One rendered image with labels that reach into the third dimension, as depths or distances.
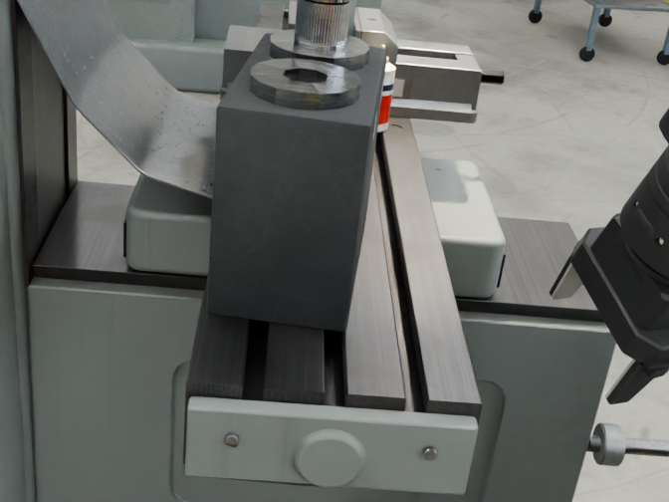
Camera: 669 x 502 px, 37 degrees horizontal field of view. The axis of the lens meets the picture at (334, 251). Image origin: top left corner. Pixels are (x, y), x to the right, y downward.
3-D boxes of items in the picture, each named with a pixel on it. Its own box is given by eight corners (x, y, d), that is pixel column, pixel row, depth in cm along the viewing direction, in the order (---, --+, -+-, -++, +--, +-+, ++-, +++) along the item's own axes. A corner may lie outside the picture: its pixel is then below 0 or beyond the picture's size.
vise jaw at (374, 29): (389, 37, 142) (392, 10, 140) (396, 63, 131) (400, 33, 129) (347, 33, 141) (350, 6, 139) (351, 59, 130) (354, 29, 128)
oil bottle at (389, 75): (386, 124, 130) (397, 41, 125) (388, 134, 127) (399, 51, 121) (355, 121, 130) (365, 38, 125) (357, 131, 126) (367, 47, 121)
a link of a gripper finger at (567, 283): (575, 297, 86) (610, 252, 82) (546, 300, 85) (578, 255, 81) (567, 282, 87) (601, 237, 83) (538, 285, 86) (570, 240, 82)
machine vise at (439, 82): (461, 89, 147) (474, 15, 142) (477, 124, 134) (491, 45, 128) (226, 67, 144) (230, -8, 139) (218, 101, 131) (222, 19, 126)
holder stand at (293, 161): (365, 223, 103) (390, 34, 93) (346, 335, 83) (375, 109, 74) (251, 207, 103) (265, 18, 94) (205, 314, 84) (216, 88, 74)
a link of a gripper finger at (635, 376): (597, 397, 80) (636, 355, 75) (629, 392, 81) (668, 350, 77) (607, 414, 79) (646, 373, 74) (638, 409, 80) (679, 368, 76)
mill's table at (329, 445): (379, 53, 188) (385, 11, 184) (473, 502, 78) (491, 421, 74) (258, 41, 186) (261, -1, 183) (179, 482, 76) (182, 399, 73)
